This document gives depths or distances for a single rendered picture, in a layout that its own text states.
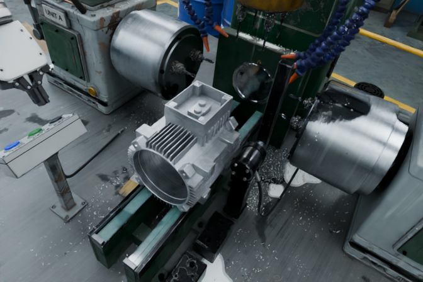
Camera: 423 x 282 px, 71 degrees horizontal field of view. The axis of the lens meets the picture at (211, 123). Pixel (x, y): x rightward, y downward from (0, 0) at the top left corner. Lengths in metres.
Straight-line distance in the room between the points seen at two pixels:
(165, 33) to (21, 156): 0.48
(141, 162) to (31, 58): 0.32
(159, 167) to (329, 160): 0.40
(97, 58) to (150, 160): 0.43
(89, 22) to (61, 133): 0.38
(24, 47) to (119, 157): 0.44
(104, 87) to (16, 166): 0.48
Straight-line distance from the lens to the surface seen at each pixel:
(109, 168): 0.98
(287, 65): 0.63
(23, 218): 0.95
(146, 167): 0.74
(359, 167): 0.74
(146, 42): 0.90
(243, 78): 0.98
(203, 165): 0.62
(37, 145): 0.71
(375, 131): 0.73
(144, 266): 0.67
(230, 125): 0.70
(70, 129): 0.73
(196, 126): 0.61
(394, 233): 0.84
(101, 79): 1.07
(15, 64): 0.71
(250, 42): 0.93
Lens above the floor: 1.55
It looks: 42 degrees down
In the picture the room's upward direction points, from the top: 8 degrees clockwise
